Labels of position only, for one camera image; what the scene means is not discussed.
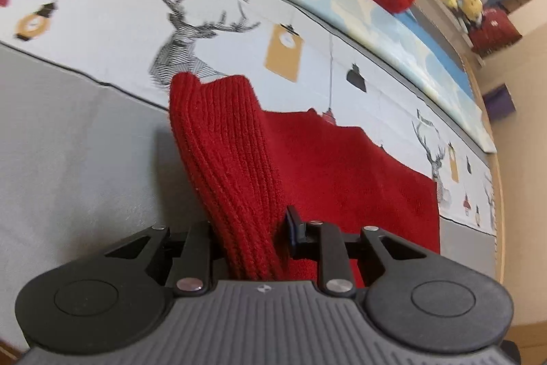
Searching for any blue patterned mat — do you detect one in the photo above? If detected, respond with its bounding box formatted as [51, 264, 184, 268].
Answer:
[51, 0, 499, 155]

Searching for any round yellow plush toy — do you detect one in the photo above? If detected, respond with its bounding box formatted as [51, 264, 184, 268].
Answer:
[457, 0, 484, 24]

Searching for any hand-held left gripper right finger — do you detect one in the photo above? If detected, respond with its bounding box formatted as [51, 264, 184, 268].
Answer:
[286, 206, 428, 297]

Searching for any dark red cushion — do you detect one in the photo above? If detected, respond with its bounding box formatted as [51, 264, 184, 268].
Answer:
[467, 7, 525, 54]

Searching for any purple box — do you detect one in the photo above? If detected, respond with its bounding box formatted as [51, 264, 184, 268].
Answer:
[482, 86, 516, 120]

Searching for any dark red knit sweater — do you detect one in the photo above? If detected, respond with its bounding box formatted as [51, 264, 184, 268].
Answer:
[169, 72, 442, 281]

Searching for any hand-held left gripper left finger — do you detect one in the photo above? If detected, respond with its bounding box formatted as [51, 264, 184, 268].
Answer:
[105, 221, 213, 297]

